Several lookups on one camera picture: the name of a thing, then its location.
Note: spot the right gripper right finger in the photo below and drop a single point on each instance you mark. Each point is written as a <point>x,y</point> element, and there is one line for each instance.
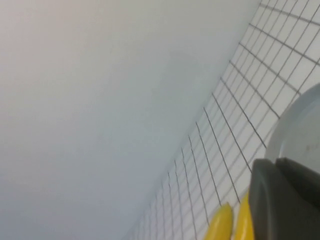
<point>300,177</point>

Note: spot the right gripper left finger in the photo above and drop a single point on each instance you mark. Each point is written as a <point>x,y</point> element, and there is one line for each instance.
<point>275,212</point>

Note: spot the yellow toy banana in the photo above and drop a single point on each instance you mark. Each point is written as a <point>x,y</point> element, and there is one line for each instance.
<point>220,222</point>
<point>243,220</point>

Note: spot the grey round plate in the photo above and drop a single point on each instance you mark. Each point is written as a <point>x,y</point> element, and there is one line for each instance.
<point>295,130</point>

